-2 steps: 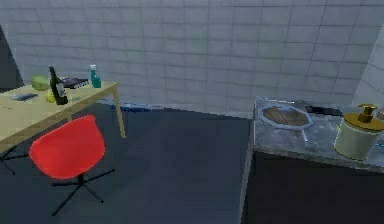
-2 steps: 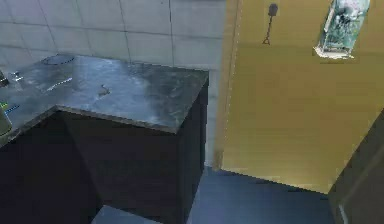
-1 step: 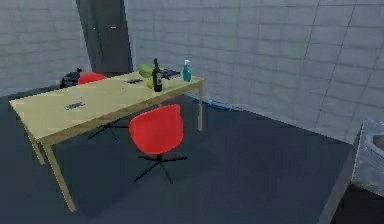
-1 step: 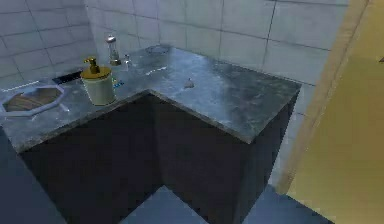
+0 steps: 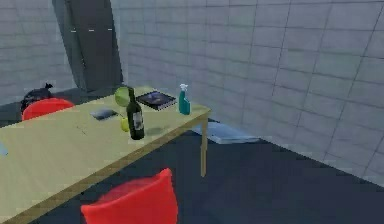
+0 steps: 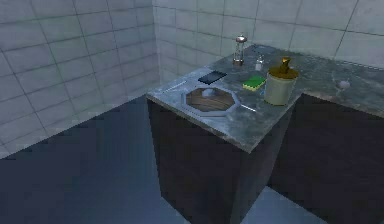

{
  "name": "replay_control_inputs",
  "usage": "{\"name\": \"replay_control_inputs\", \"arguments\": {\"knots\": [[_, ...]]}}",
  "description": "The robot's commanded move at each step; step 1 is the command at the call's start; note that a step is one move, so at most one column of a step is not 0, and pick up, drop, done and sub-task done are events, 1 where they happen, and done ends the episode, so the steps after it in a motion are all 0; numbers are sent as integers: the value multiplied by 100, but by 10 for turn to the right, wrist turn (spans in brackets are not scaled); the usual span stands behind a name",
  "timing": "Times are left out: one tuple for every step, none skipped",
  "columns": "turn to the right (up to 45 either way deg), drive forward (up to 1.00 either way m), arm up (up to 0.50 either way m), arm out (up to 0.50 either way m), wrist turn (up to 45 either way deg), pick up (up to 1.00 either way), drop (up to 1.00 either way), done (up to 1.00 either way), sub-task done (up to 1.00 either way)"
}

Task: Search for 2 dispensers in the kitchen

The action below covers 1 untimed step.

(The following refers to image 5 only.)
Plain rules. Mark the teal spray bottle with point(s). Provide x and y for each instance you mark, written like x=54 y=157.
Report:
x=184 y=102

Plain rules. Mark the dark book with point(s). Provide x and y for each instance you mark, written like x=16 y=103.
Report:
x=156 y=99

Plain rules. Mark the dark green wine bottle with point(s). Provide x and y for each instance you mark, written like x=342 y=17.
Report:
x=135 y=120

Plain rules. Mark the green wine glass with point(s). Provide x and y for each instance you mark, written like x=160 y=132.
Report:
x=122 y=96

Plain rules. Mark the dark flat phone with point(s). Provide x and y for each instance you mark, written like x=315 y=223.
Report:
x=104 y=114

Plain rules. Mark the dark grey room door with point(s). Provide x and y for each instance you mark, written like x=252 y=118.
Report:
x=93 y=43

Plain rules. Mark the pale wooden table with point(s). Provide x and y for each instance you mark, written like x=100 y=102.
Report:
x=53 y=146

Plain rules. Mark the black rubbish bag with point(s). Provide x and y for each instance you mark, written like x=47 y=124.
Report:
x=35 y=96

